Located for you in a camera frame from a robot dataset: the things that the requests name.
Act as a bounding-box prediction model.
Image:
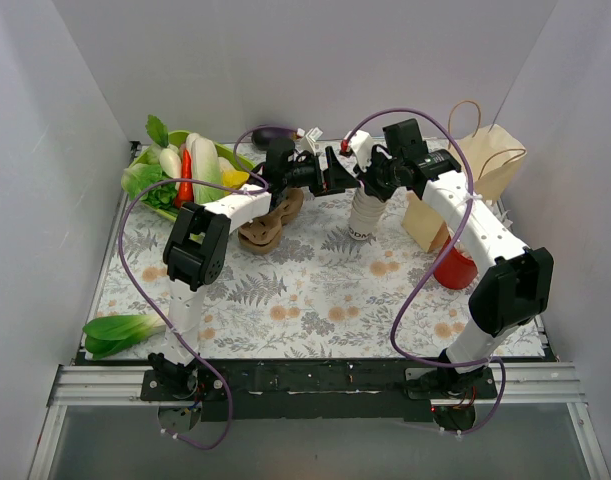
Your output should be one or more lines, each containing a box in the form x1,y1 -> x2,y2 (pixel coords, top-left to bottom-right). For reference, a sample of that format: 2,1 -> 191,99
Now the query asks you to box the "red orange pepper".
174,149 -> 194,209

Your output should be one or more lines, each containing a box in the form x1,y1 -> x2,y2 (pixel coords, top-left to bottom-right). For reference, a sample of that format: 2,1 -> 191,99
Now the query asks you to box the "yellow cabbage leaf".
221,170 -> 249,189

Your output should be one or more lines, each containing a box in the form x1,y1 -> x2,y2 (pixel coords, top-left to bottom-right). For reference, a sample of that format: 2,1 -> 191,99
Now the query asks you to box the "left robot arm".
148,138 -> 360,400

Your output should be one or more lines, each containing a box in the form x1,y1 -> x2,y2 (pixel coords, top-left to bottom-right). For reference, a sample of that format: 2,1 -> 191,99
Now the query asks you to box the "green lettuce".
121,163 -> 180,210

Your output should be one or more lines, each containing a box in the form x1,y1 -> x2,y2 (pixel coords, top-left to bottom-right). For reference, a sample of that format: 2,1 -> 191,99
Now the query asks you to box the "brown paper bag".
448,100 -> 527,202

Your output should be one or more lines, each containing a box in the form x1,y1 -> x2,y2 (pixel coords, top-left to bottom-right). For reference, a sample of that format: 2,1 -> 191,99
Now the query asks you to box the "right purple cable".
343,107 -> 507,437

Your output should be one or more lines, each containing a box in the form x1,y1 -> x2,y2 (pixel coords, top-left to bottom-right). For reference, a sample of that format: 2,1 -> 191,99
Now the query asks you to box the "white napa cabbage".
186,133 -> 225,204

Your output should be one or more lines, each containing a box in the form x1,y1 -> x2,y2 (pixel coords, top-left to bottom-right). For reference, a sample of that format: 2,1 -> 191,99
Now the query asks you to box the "green bok choy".
83,314 -> 167,360

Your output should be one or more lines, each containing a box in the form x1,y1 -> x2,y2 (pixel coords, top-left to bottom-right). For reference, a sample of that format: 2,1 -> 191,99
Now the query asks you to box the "black metal base rail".
140,354 -> 499,422

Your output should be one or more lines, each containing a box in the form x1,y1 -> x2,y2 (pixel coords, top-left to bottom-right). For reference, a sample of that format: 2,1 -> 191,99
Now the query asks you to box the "stack of white paper cups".
348,187 -> 386,241

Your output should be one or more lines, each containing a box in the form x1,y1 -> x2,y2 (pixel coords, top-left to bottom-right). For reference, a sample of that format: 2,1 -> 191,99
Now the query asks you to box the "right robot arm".
343,119 -> 554,398

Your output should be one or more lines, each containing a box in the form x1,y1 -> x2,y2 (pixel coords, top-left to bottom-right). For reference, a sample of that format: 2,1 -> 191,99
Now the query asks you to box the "small kraft paper bag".
402,191 -> 449,252

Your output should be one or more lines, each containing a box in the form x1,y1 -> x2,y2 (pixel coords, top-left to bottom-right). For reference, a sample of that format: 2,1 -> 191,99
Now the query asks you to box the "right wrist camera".
339,130 -> 374,172

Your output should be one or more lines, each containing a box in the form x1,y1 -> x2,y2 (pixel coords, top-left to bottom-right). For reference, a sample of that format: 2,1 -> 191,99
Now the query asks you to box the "brown pulp cup carrier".
238,188 -> 304,255

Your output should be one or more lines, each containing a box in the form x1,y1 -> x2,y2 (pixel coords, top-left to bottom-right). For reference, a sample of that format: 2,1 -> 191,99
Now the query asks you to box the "red cup holder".
433,247 -> 478,290

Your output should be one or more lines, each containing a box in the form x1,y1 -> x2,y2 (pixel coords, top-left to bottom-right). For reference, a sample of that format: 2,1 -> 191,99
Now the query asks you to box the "purple eggplant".
251,125 -> 297,151

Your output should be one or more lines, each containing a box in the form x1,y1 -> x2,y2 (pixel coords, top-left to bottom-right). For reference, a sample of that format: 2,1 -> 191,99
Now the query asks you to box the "white daikon radish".
159,147 -> 182,179

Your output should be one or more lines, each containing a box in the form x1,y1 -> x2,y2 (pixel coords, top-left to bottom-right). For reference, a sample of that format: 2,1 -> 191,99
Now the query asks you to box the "green plastic tray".
121,130 -> 254,220

